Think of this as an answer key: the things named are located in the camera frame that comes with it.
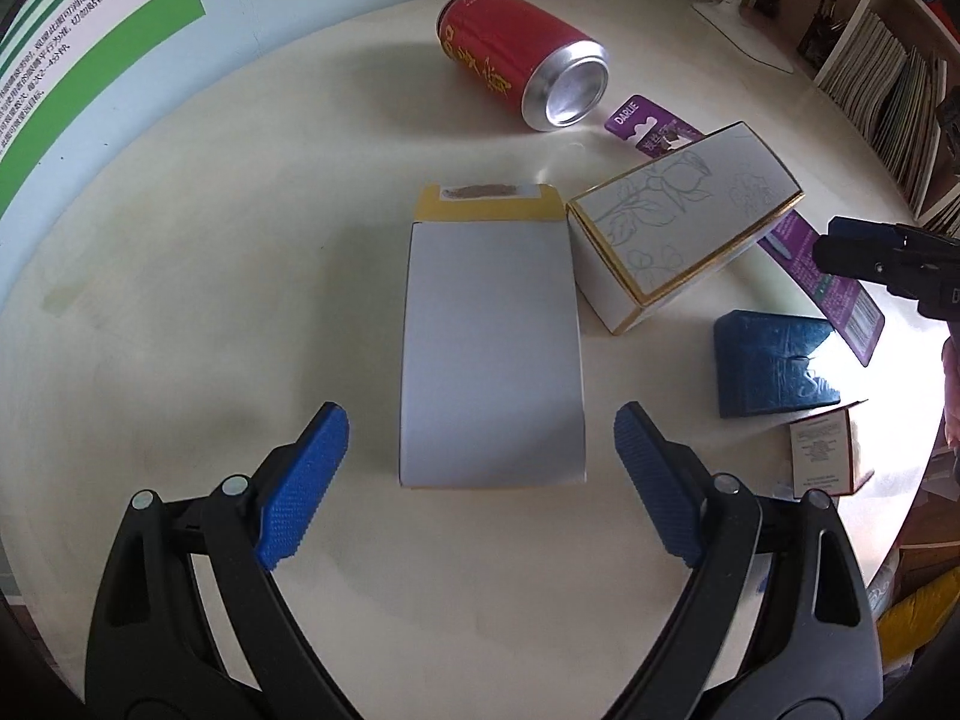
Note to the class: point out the white lamp base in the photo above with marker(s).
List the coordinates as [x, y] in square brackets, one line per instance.
[750, 34]

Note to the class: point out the yellow bag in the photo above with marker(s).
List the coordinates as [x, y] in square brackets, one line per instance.
[907, 622]

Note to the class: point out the white floral box gold trim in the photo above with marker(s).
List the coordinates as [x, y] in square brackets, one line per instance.
[675, 225]

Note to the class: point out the red drink can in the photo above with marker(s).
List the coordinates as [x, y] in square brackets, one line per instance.
[502, 45]

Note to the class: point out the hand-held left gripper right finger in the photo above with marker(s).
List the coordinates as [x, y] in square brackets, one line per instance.
[656, 484]

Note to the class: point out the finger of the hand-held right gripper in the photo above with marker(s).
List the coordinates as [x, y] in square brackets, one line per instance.
[862, 226]
[862, 259]

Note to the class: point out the row of thin magazines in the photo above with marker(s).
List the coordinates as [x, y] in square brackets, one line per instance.
[892, 90]

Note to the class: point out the white box with yellow flap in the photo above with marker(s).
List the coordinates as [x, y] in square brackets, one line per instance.
[491, 345]

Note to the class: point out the small white orange box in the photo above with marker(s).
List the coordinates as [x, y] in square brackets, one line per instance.
[825, 450]

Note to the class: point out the dark blue embossed box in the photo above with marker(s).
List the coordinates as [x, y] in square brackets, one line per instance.
[765, 364]

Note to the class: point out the green white wall poster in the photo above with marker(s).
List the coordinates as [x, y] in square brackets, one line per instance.
[90, 30]

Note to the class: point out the purple card package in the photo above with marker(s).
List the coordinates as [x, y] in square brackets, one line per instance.
[844, 296]

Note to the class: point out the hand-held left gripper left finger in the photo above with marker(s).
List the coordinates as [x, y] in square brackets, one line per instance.
[304, 487]

